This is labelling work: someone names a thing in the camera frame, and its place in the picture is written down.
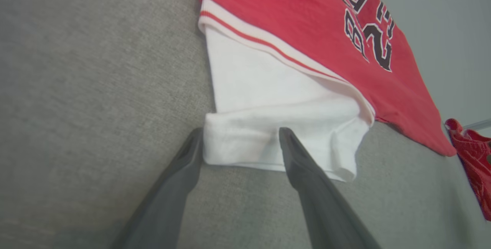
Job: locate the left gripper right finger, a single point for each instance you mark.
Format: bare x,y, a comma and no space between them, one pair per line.
322,210

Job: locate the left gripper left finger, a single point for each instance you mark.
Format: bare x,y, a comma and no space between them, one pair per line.
168,203

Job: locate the red mesh shorts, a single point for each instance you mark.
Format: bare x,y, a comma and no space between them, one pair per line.
473,157

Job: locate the red basketball jersey white sleeves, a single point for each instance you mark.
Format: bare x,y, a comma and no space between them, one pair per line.
299,30

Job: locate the grey fabric sofa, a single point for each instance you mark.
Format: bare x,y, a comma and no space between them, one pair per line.
76,88

